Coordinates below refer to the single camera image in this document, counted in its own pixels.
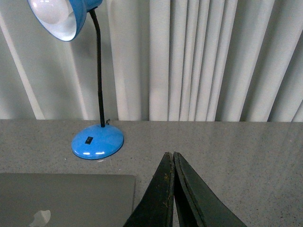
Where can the blue gooseneck desk lamp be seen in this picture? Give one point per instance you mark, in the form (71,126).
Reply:
(64,20)

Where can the grey laptop computer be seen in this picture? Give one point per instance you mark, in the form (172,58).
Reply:
(65,200)

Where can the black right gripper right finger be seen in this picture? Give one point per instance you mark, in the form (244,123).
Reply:
(197,205)

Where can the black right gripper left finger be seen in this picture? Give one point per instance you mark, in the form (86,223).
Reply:
(156,207)

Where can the white pleated curtain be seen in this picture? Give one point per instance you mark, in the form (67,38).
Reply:
(162,60)

